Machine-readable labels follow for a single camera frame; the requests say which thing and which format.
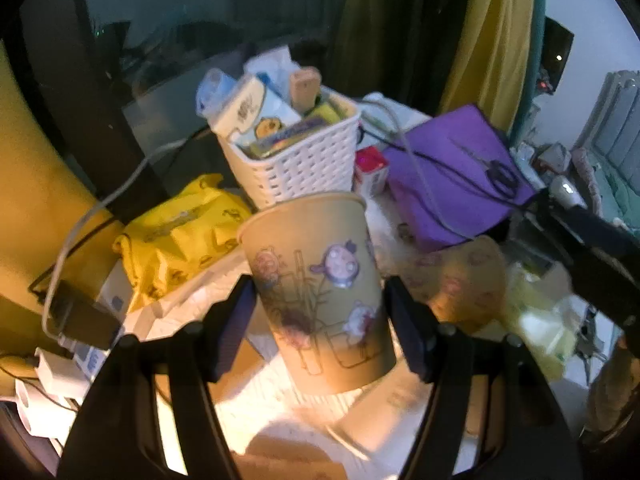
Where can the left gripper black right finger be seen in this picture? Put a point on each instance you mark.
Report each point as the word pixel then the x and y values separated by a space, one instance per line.
pixel 524 434

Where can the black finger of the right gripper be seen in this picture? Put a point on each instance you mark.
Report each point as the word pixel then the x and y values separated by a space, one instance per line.
pixel 602 260

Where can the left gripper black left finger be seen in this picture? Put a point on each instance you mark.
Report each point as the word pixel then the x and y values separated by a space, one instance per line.
pixel 116 433

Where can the brown paper cup pig print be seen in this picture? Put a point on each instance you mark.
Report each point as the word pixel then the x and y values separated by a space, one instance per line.
pixel 464 285

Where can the brown cartoon paper cup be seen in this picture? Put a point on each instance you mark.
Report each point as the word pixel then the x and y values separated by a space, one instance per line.
pixel 313 262

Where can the white power strip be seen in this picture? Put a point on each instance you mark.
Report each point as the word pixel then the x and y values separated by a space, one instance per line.
pixel 47 390

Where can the yellow tissue pack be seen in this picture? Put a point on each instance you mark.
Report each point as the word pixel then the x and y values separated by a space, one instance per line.
pixel 539 310

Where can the black scissors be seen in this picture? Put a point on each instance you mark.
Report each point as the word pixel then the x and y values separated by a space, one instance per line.
pixel 501 177

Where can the purple cloth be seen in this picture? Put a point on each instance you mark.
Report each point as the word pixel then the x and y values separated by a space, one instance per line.
pixel 442 194

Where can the yellow curtain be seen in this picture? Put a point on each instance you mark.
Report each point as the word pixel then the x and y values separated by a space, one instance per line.
pixel 490 64

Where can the yellow plastic bag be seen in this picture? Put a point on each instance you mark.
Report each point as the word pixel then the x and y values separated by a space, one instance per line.
pixel 175 241

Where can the red white small carton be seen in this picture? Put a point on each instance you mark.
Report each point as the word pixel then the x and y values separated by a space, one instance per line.
pixel 371 171

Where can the white perforated plastic basket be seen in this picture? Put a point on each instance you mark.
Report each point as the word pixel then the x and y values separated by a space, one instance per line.
pixel 323 162

